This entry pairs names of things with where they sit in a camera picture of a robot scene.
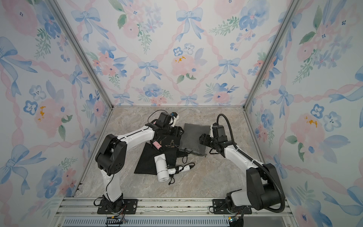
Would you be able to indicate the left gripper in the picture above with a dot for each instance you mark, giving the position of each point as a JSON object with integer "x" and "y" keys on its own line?
{"x": 177, "y": 132}

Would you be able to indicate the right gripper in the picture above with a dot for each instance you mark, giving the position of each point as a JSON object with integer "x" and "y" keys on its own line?
{"x": 205, "y": 139}

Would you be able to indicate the grey drawstring pouch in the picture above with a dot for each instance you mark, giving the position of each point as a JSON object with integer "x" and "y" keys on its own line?
{"x": 189, "y": 142}

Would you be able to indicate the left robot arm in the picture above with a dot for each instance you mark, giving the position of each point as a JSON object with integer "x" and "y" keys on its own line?
{"x": 112, "y": 154}

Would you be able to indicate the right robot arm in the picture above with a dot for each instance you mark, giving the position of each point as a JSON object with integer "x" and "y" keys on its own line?
{"x": 263, "y": 187}

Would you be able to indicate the pink hair dryer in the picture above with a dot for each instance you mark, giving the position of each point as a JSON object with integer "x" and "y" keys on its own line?
{"x": 154, "y": 141}

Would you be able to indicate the white hair dryer lower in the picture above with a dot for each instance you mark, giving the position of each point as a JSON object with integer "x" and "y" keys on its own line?
{"x": 165, "y": 174}

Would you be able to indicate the black pouch with gold logo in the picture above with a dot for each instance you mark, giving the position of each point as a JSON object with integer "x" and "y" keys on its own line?
{"x": 170, "y": 146}

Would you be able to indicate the plain black pouch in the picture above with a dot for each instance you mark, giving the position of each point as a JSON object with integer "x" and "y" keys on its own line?
{"x": 146, "y": 164}

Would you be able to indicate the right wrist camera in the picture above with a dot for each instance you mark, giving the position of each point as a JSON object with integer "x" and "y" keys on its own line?
{"x": 211, "y": 132}

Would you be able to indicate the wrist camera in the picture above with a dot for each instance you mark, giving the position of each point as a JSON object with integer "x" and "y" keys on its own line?
{"x": 174, "y": 119}
{"x": 211, "y": 132}

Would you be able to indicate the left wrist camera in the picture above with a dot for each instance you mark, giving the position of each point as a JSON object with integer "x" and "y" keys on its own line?
{"x": 174, "y": 119}

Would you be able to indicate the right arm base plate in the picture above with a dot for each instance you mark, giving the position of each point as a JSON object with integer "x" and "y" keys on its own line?
{"x": 223, "y": 206}

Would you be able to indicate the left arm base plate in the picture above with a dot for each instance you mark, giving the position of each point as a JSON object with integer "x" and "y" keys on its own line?
{"x": 120, "y": 206}

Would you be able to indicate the aluminium front rail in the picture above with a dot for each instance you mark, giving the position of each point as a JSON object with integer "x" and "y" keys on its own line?
{"x": 168, "y": 212}

